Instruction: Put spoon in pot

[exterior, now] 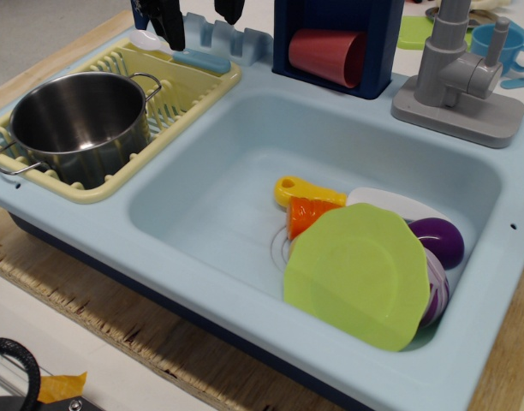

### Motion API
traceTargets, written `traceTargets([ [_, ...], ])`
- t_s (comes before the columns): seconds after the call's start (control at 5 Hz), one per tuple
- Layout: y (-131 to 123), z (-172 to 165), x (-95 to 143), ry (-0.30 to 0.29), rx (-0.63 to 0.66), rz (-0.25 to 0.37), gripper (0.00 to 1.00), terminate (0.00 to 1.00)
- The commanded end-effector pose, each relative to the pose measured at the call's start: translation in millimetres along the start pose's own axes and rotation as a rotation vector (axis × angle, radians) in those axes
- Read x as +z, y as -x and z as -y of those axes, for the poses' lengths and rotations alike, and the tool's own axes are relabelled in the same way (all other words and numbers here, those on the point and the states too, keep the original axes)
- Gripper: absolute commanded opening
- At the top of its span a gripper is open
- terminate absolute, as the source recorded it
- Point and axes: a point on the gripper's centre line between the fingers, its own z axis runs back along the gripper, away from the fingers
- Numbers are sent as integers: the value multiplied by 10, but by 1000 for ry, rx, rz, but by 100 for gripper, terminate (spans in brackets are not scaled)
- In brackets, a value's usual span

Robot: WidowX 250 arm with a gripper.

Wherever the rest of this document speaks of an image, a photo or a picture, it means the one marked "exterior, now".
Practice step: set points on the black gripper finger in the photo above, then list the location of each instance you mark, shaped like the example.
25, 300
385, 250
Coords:
230, 10
166, 18

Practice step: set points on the white spoon with blue handle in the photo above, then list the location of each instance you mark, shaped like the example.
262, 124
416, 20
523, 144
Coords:
148, 41

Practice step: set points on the stainless steel pot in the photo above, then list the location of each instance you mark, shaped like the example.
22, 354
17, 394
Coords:
84, 126

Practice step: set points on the light blue utensil stand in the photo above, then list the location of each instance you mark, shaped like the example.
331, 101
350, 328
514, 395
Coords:
220, 39

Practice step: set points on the cream plastic dish rack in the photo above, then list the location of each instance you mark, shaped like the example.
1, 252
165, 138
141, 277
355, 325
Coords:
186, 93

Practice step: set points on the red plastic cup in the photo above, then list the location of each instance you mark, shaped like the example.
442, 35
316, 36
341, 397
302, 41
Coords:
332, 55

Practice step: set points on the dark blue cup holder box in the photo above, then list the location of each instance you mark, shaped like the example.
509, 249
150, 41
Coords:
380, 20

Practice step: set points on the green plate in background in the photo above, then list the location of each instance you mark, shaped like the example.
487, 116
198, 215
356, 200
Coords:
415, 30

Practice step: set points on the orange toy carrot piece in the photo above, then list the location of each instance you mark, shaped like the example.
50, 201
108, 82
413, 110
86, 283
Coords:
302, 213

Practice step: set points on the light blue toy sink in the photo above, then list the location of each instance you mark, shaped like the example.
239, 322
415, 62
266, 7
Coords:
197, 224

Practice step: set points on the grey toy faucet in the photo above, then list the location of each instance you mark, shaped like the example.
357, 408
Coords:
453, 93

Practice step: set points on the blue plastic cup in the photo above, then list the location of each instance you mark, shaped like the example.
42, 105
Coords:
512, 54

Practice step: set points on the green plastic plate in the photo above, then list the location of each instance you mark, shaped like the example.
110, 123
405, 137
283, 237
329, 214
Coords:
362, 270

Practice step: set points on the blue plastic utensil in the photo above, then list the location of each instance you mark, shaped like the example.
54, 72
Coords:
512, 83

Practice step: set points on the purple toy eggplant half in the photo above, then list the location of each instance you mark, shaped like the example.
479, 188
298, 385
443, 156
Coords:
442, 238

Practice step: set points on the purple white toy onion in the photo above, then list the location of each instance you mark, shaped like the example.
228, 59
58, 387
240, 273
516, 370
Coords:
439, 290

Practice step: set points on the yellow tape piece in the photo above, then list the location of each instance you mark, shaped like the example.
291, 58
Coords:
61, 387

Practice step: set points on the yellow handled toy knife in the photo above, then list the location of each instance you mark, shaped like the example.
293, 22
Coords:
289, 187

